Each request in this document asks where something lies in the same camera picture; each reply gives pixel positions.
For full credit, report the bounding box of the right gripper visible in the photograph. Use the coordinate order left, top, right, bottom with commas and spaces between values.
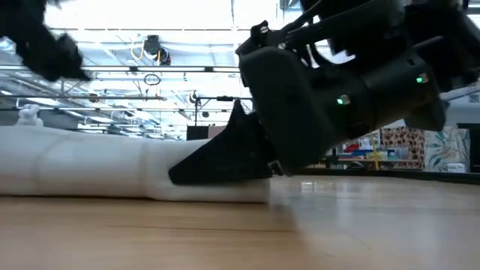
168, 46, 376, 185

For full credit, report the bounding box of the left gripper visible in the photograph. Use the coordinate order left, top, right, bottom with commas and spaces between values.
0, 0, 91, 82

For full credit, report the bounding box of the white checked towel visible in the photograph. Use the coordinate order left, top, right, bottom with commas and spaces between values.
0, 125, 271, 204

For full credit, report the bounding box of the pink cloth backdrop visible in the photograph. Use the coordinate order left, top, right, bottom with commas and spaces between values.
208, 124, 228, 139

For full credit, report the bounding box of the small black monitor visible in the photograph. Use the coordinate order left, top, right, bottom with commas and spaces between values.
186, 125, 210, 142

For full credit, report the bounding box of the brown patterned panel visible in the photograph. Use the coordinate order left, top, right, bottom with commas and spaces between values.
380, 127, 427, 170

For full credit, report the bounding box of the floral patterned panel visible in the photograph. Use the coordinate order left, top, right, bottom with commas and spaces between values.
425, 127, 472, 173

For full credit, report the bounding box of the black stand frame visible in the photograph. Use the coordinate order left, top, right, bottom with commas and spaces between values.
193, 95, 253, 127

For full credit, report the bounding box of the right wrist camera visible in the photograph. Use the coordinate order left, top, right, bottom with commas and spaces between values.
235, 20, 301, 52

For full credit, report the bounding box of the yellow cable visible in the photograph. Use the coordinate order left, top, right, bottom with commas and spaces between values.
369, 136, 382, 170

